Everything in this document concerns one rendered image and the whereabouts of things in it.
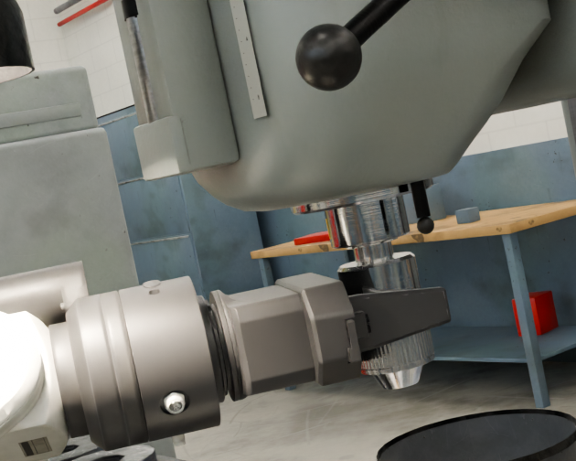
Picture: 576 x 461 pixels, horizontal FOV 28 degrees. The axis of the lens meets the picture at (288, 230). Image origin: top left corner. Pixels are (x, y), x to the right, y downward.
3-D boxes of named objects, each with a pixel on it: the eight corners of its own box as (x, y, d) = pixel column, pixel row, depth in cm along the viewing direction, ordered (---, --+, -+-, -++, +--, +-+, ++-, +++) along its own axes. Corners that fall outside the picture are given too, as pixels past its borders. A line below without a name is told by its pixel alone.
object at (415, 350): (363, 381, 66) (343, 288, 66) (354, 368, 71) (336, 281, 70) (442, 364, 66) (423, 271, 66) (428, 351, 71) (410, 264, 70)
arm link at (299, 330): (343, 249, 61) (121, 294, 59) (377, 424, 62) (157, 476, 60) (299, 242, 74) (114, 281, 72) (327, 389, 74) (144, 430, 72)
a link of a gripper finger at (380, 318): (449, 330, 66) (346, 353, 65) (439, 276, 66) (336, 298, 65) (458, 333, 65) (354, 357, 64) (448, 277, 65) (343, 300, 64)
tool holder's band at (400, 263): (343, 288, 66) (340, 271, 66) (336, 281, 70) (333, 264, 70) (423, 271, 66) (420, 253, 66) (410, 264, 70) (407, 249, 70)
